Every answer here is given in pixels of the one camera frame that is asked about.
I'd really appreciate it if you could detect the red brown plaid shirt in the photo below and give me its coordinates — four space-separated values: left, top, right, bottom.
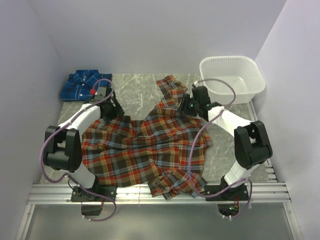
81 75 212 200

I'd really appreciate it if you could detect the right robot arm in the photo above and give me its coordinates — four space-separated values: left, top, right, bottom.
177 86 273 200

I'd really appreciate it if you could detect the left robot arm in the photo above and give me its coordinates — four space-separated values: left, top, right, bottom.
39 88 124 201

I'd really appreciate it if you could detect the blue plaid folded shirt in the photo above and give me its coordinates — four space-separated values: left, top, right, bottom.
60 69 113 102

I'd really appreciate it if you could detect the white plastic basin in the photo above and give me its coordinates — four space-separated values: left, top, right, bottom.
199 55 266 105

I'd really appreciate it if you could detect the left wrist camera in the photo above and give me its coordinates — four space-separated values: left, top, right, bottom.
91 86 112 101

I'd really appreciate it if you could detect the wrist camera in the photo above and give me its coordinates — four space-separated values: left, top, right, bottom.
192 80 203 88
91 86 112 101

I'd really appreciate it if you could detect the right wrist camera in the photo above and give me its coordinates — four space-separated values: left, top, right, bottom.
192 80 203 88

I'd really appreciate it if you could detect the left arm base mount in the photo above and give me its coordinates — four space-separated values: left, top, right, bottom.
70 186 117 203

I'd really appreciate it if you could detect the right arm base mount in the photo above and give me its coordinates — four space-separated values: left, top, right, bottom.
202 183 251 202

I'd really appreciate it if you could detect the black box under rail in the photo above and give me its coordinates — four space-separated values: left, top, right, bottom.
80 202 103 217

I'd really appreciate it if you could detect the aluminium rail frame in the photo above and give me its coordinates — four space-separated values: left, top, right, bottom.
14 99 305 240

